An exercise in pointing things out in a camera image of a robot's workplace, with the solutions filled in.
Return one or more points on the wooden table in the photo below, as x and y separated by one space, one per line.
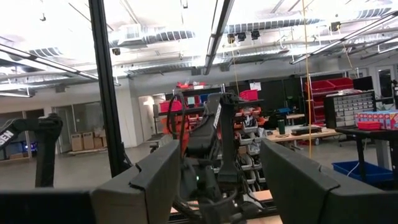
311 136

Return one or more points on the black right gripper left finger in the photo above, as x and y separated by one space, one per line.
93 208

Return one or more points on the flat black case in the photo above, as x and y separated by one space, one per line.
306 130

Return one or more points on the black work table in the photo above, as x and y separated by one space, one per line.
373 133

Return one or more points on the small parts drawer cabinet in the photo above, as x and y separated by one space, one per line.
349 109

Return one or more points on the blue plastic bin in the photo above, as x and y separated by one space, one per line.
373 172

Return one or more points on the cardboard box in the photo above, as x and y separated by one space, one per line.
98 142
88 140
77 142

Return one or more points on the red storage bin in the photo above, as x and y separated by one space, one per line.
164 106
248 95

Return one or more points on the red tray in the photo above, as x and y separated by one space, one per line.
369 125

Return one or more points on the rack with red bins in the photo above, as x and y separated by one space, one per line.
329 85

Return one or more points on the black frame post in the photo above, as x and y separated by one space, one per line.
107 93

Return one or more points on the colourful printed boxes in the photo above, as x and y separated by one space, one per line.
388 118

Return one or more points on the black monitor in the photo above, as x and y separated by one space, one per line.
363 83

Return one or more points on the long ceiling light bar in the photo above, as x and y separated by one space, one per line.
348 37
216 34
46 63

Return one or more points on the ceiling security camera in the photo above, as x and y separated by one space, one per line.
116 51

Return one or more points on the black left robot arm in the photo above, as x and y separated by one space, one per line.
205 133

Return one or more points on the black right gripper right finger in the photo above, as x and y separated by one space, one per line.
311 199

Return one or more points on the dark green tumbler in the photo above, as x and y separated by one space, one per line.
281 127

